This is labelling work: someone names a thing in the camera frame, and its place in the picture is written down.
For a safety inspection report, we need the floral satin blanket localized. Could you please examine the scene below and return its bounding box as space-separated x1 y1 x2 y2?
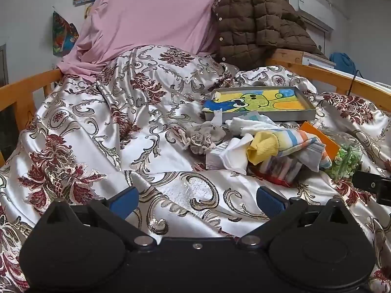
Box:
0 45 391 293

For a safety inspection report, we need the cartoon drawing paper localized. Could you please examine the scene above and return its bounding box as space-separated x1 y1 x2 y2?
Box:
202 89 306 114

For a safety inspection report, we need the bag of green candies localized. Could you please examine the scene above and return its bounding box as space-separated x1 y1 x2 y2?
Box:
321 126 365 181

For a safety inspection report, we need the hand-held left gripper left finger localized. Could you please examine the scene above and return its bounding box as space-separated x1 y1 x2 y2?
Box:
34 186 158 250

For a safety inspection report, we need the blue bag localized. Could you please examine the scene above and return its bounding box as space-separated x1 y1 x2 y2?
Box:
329 52 365 78

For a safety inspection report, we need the pink bed sheet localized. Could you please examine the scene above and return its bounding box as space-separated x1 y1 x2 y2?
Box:
56 0 245 83

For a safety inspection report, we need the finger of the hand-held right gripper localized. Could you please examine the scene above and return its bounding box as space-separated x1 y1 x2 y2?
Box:
351 170 391 206

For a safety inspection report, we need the clear packet with red edge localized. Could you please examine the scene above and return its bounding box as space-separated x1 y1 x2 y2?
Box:
249 156 304 188

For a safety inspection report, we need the white panel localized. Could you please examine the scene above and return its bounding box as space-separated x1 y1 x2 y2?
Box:
334 67 391 94

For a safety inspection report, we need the white air conditioner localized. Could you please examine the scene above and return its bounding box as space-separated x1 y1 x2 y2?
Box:
287 0 337 32

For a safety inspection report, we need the grey drawstring pouch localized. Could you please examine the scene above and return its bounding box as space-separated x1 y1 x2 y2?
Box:
179 121 227 155

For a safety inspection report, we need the wooden bed frame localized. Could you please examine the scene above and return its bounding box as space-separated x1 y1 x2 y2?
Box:
0 50 391 167

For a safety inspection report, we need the brown quilted jacket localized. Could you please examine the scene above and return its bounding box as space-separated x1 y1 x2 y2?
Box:
212 0 329 68

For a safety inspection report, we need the orange rubber band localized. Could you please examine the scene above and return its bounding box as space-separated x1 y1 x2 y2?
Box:
299 121 341 162

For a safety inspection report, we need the dark colourful wall poster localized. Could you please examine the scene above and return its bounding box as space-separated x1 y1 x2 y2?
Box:
52 10 79 57

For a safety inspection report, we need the striped yellow orange sock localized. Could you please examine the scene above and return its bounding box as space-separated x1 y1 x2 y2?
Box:
247 128 332 170

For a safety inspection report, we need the white quilted cloth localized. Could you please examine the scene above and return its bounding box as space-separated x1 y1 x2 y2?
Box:
226 116 288 138

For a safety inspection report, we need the grey shallow box tray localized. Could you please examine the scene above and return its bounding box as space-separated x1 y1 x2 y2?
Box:
200 85 316 123

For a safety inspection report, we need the black cable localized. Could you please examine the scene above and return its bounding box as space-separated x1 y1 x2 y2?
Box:
347 70 359 96

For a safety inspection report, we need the small white carton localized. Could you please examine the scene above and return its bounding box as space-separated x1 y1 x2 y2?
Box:
205 145 233 170

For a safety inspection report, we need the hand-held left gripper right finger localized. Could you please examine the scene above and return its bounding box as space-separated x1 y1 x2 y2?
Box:
238 186 360 250

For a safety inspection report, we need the pale grey smooth cloth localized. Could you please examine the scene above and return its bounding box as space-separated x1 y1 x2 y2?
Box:
218 137 254 175

